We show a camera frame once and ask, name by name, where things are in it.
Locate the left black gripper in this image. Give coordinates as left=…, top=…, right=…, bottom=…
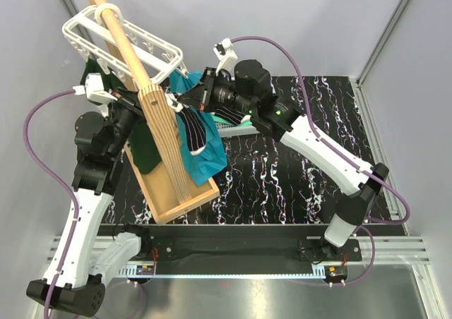
left=107, top=86, right=165, bottom=157

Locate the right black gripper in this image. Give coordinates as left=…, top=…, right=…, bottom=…
left=177, top=68, right=255, bottom=116

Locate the white hanger clip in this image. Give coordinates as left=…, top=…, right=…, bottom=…
left=165, top=93, right=184, bottom=113

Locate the black white striped sock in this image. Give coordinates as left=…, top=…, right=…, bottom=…
left=176, top=108, right=207, bottom=155

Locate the white plastic clip hanger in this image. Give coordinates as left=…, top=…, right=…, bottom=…
left=62, top=3, right=188, bottom=84

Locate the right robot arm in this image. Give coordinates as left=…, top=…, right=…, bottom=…
left=177, top=60, right=389, bottom=260

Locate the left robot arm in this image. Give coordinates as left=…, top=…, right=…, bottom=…
left=23, top=88, right=153, bottom=318

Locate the wooden pole stand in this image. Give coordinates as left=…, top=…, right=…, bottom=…
left=79, top=0, right=194, bottom=205

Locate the green white sock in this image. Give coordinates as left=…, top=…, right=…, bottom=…
left=80, top=58, right=162, bottom=174

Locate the grey plastic basket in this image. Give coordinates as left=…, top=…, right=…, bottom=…
left=215, top=122, right=260, bottom=138

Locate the teal cloth garment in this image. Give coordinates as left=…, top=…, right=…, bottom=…
left=166, top=71, right=227, bottom=186

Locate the wooden tray base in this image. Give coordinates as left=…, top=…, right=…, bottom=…
left=125, top=136, right=220, bottom=224

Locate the black marbled mat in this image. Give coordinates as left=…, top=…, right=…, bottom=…
left=98, top=75, right=407, bottom=225

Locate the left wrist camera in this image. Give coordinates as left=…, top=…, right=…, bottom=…
left=73, top=73, right=117, bottom=105

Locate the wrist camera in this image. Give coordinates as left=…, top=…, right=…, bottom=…
left=73, top=73, right=117, bottom=105
left=213, top=38, right=238, bottom=74

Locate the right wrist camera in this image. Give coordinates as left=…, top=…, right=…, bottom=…
left=213, top=38, right=238, bottom=74

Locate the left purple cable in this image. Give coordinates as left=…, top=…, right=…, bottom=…
left=23, top=89, right=81, bottom=319

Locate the purple cable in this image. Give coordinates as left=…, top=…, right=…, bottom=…
left=23, top=89, right=81, bottom=319
left=231, top=35, right=412, bottom=288

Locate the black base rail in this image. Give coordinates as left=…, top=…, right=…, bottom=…
left=95, top=223, right=361, bottom=263

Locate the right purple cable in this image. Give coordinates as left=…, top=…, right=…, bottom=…
left=231, top=35, right=412, bottom=288

